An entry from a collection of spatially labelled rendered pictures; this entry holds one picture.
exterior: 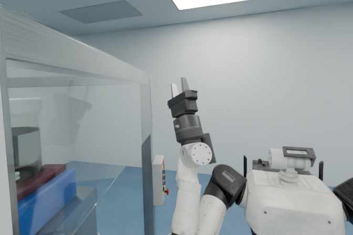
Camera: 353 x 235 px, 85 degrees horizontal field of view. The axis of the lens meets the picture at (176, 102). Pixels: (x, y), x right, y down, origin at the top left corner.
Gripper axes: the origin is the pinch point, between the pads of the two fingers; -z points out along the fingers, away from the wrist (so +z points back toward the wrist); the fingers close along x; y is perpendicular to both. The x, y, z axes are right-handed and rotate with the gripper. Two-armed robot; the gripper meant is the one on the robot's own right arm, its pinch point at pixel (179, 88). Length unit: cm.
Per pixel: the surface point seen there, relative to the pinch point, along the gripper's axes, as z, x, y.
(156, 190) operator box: 36, -63, -27
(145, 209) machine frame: 46, -72, -23
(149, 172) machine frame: 25, -61, -22
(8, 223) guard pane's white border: 27, 13, 44
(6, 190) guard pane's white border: 24, 14, 44
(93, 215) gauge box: 33.5, -19.5, 24.4
